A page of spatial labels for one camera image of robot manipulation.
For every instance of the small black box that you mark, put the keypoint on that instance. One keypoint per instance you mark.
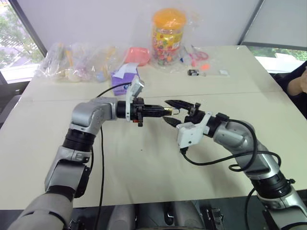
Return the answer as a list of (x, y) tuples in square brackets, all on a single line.
[(193, 72)]

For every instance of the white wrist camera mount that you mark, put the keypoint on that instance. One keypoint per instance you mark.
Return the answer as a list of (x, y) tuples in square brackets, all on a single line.
[(135, 88), (189, 134)]

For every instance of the purple tissue pack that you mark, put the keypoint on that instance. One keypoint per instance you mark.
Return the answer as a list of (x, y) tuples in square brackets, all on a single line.
[(121, 82)]

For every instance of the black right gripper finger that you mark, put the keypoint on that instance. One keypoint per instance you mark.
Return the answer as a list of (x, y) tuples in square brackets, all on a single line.
[(173, 121), (180, 105)]

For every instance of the black metal bracket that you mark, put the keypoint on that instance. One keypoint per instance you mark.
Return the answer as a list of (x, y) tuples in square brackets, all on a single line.
[(214, 216)]

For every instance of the small orange plastic piece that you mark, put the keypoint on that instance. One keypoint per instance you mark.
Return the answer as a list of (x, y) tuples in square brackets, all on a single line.
[(204, 66)]

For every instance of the clear plastic bag around jar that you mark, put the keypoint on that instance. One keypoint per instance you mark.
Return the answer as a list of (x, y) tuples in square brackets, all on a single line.
[(194, 28)]

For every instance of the grey window frame post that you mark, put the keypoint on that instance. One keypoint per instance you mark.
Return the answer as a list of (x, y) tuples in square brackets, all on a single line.
[(251, 21)]

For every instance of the coral pink plastic bowl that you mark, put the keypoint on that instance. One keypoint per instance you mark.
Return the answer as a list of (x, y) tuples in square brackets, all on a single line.
[(138, 56)]

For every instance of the black chair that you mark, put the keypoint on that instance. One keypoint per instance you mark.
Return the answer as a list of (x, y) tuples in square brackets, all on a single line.
[(9, 103)]

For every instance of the orange-lidded clear candy jar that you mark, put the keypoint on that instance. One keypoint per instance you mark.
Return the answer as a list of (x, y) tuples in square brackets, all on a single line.
[(168, 38)]

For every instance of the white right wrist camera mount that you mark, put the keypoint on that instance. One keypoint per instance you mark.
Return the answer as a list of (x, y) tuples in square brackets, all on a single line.
[(189, 134)]

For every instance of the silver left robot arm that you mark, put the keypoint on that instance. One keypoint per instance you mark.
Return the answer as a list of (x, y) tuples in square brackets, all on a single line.
[(88, 115)]

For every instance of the person's bare forearm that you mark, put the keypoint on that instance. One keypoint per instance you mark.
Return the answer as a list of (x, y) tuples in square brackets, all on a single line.
[(297, 85)]

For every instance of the clear plastic bag of toys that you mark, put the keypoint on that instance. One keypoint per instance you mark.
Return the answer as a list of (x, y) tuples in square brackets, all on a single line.
[(76, 62)]

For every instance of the dark window frame post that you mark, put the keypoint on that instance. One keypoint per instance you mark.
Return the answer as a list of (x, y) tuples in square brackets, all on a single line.
[(28, 28)]

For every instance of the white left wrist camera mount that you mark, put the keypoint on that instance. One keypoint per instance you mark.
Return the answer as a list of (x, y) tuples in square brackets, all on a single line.
[(135, 88)]

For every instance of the person's black garment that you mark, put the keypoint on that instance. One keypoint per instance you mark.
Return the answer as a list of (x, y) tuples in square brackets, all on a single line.
[(283, 81)]

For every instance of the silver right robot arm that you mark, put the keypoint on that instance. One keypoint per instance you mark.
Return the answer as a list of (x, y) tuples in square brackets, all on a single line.
[(230, 134)]

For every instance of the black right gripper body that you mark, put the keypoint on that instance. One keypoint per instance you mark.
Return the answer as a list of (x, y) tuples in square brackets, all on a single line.
[(194, 117)]

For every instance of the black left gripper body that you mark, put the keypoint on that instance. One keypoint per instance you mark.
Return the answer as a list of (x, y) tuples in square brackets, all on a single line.
[(138, 109)]

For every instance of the grey rounded robot body shell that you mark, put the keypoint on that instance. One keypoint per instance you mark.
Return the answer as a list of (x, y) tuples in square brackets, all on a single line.
[(185, 215), (123, 216)]

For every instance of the small clear plastic packet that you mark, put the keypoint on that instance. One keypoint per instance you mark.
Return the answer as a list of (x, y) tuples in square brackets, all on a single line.
[(223, 72)]

